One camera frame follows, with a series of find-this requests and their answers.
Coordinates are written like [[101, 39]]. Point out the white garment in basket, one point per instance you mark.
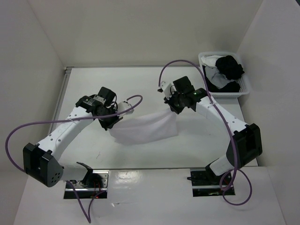
[[210, 61]]

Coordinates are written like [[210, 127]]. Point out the black garment in basket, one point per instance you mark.
[[224, 77]]

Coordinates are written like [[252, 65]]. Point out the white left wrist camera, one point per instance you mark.
[[124, 108]]

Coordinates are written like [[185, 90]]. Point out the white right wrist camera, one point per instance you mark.
[[167, 88]]

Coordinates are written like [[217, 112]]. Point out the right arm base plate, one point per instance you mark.
[[204, 184]]

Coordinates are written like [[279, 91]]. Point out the white plastic laundry basket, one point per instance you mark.
[[243, 81]]

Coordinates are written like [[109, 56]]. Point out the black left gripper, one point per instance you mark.
[[109, 125]]

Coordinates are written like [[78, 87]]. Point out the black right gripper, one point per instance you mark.
[[169, 101]]

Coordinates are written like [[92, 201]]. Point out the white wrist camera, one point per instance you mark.
[[124, 108], [167, 88]]

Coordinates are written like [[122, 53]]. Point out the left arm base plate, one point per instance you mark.
[[97, 187]]

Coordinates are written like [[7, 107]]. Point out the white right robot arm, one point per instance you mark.
[[245, 140]]

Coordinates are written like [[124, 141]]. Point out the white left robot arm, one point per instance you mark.
[[41, 160]]

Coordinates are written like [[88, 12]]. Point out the white tank top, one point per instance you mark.
[[145, 129]]

